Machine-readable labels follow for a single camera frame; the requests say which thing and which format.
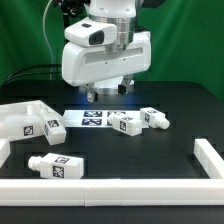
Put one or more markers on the white left fence bar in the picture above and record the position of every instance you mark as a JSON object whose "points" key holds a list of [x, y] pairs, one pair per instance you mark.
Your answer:
{"points": [[4, 151]]}

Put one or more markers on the white square tabletop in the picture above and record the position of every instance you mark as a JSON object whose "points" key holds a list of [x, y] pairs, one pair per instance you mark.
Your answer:
{"points": [[22, 120]]}

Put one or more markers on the black camera stand pole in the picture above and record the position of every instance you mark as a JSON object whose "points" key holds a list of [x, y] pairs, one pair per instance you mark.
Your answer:
{"points": [[70, 9]]}

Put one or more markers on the white right fence bar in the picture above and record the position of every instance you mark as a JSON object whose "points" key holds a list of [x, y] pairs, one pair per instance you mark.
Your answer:
{"points": [[209, 159]]}

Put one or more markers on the white fence bar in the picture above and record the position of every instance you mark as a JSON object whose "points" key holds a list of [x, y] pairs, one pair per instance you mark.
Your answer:
{"points": [[111, 192], [4, 151], [209, 159]]}

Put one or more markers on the white sheet with markers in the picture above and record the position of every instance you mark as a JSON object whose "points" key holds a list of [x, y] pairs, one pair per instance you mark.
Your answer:
{"points": [[94, 118]]}

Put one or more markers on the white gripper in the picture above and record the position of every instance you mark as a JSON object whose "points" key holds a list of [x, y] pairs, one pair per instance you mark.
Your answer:
{"points": [[81, 66]]}

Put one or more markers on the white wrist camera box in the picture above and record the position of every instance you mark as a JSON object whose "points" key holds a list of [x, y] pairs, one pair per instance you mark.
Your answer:
{"points": [[89, 33]]}

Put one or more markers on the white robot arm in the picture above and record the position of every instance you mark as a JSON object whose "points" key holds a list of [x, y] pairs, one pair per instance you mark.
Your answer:
{"points": [[123, 14]]}

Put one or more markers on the white front fence bar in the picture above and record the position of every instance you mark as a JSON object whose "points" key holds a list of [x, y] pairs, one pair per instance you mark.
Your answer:
{"points": [[111, 192]]}

